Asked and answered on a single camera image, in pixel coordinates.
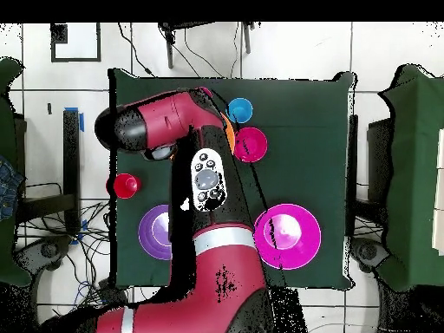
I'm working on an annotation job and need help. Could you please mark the black cable with plug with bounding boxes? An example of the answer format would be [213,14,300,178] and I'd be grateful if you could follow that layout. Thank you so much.
[116,22,156,77]

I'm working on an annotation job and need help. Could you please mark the red cup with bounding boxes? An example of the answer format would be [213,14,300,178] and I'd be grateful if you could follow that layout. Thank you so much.
[105,173,142,200]

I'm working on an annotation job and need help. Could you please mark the small crimson pink bowl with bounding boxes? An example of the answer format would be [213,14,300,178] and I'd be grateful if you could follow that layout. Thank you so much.
[232,127,269,163]

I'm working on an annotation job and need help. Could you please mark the green cloth covered table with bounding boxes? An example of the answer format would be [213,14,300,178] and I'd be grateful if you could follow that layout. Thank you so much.
[377,63,444,292]
[0,55,34,287]

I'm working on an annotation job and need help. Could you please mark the purple bowl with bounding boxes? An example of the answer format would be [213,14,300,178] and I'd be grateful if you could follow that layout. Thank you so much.
[138,204,173,261]

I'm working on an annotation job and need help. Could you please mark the blue tape strip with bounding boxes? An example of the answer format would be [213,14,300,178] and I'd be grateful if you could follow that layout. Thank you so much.
[64,106,85,134]

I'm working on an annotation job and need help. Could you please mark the grey square floor frame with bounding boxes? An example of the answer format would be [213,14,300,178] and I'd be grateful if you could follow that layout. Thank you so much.
[50,23,102,63]

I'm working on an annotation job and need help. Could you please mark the large magenta bowl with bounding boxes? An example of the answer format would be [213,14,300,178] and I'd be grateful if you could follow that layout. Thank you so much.
[253,203,323,271]

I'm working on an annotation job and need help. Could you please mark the large orange bowl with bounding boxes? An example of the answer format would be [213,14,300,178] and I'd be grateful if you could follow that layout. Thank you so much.
[219,111,238,154]

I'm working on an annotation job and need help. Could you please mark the white box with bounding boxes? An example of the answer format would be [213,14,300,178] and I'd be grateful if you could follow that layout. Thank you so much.
[431,127,444,256]

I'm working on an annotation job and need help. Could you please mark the dark green tablecloth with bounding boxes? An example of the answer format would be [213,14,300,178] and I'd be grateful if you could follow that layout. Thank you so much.
[108,67,358,291]

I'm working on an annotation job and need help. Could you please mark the dark metal legged stand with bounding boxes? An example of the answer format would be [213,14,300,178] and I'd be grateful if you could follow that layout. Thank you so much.
[157,21,256,69]

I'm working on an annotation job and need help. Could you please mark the black metal bar stand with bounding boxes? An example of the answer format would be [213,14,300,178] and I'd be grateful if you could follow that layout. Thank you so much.
[16,109,82,235]

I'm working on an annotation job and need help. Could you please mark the blue cup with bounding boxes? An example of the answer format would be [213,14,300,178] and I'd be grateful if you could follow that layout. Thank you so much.
[225,97,254,125]

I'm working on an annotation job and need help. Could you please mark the black power strip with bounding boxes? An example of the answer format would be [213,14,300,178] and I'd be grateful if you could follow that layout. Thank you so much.
[97,279,129,307]

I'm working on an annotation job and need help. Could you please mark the blue denim fabric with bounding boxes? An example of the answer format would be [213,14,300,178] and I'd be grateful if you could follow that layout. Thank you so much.
[0,154,24,222]

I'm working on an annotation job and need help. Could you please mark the tangle of black cables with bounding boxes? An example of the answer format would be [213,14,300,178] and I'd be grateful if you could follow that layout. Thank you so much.
[16,181,115,317]

